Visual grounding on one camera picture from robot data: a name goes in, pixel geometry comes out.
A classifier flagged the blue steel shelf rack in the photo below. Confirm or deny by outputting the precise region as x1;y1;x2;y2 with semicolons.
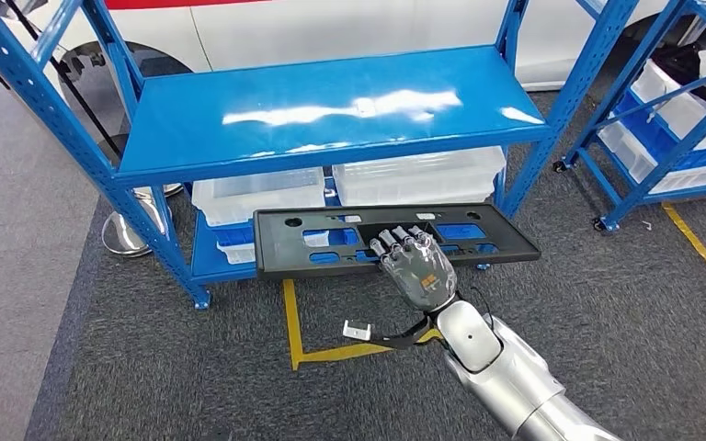
0;0;641;311

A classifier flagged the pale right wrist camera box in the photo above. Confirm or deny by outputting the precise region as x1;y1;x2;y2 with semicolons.
342;321;373;343

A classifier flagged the white car with red stripe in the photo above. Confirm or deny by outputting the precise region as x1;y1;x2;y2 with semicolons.
0;0;706;93

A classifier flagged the yellow floor tape square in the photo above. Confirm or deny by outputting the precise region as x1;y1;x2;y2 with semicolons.
661;202;706;292
282;278;444;372

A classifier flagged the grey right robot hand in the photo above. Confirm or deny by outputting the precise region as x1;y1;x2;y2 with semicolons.
368;223;459;316

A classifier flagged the black plastic frame part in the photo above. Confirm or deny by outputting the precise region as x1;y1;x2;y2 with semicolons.
253;202;541;281

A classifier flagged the blue shelf rack with casters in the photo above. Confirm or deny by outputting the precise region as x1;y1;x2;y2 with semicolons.
552;0;706;233

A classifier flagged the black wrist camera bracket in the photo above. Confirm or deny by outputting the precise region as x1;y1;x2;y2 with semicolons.
365;313;449;352

